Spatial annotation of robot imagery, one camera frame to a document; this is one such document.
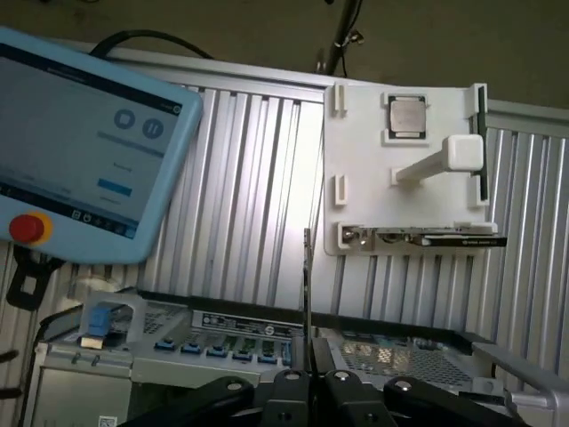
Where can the silver power supply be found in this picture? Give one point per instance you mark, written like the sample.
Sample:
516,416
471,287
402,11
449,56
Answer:
80,391

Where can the open PC case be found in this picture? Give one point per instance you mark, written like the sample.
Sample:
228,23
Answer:
400,356

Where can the blue teach pendant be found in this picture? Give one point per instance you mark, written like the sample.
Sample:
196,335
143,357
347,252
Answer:
89,133

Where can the green graphics card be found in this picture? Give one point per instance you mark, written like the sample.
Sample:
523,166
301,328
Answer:
462,242

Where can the blue expansion slot clip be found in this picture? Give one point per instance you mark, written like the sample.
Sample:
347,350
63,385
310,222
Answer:
190,348
163,346
268,353
217,350

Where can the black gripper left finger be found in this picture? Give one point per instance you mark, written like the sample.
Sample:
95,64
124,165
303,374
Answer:
286,400

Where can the metal stand pole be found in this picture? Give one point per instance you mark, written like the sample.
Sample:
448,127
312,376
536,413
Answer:
340,26

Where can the silver CPU chip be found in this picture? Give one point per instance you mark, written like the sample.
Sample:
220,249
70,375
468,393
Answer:
408,113

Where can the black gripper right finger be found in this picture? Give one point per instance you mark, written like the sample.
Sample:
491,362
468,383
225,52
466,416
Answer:
344,400

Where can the black pendant hanger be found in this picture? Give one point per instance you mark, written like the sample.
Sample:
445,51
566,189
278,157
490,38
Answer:
44,267

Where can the silver metal case bracket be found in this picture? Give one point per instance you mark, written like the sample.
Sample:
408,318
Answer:
533,396

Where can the white fixture plate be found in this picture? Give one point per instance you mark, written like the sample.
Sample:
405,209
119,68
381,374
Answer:
364,147

